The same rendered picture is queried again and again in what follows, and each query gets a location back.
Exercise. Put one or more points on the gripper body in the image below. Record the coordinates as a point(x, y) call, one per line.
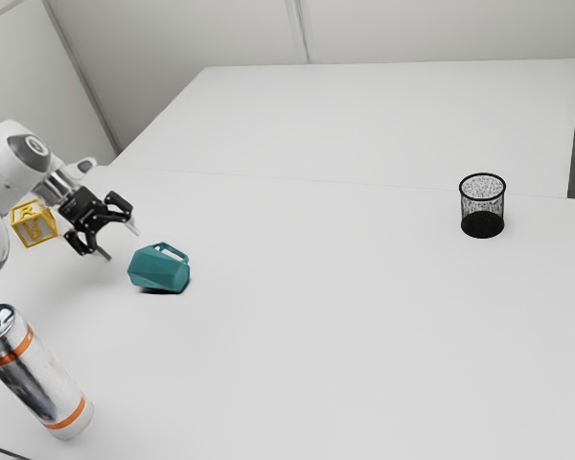
point(82, 210)

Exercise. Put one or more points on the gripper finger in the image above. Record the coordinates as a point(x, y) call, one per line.
point(118, 207)
point(87, 243)

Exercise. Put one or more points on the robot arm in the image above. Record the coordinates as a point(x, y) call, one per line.
point(14, 158)

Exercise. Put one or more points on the teal faceted mug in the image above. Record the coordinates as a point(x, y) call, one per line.
point(159, 268)

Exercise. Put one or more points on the yellow letter block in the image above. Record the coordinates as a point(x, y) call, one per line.
point(32, 225)

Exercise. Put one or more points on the silver can with orange bands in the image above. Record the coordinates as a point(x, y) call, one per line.
point(31, 374)

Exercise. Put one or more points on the black mesh pen holder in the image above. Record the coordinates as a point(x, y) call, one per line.
point(482, 206)

